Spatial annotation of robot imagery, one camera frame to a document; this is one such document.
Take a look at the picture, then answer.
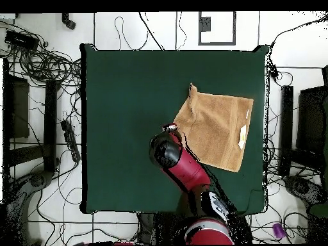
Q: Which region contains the black cabinet panel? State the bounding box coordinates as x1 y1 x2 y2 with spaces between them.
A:
2 58 30 180
296 85 328 154

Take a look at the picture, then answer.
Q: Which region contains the thin looped black cable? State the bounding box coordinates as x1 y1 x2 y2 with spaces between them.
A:
114 16 149 51

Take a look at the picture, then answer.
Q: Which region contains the black angled object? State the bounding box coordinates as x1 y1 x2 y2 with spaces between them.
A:
61 12 77 31

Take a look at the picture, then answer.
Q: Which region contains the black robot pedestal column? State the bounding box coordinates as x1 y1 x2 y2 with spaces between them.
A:
138 212 157 244

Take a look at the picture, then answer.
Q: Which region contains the long black power strip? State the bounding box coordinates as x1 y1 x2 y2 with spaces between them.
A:
60 120 81 163

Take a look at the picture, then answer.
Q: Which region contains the grey rectangular frame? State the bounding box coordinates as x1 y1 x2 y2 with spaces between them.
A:
198 11 236 46

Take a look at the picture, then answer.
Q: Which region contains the dark grey square plate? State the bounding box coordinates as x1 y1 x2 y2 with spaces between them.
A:
199 16 211 32

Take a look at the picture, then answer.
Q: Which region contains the dark green table cloth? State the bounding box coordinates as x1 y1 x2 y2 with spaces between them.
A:
79 42 270 215

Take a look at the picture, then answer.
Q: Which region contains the black rectangular box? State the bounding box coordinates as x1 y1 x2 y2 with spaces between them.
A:
4 29 40 51

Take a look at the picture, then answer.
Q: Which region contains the black stand bar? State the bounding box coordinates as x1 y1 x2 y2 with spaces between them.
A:
43 79 61 173
278 85 294 177

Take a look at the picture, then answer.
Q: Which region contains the black plug adapter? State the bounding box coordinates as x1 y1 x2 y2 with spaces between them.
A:
268 63 280 80

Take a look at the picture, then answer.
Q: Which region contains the purple object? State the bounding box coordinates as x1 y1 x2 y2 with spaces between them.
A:
272 222 286 240

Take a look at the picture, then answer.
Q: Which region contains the tan terry towel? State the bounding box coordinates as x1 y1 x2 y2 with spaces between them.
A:
172 82 254 173

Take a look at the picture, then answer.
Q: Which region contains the tangled black cable bundle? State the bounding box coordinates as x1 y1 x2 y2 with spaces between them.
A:
0 20 83 89

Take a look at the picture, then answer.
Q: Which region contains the thick black cable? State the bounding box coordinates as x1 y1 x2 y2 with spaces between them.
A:
138 12 165 51

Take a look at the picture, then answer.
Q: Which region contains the grey chair base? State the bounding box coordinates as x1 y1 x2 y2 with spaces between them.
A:
283 175 328 206
7 170 54 245

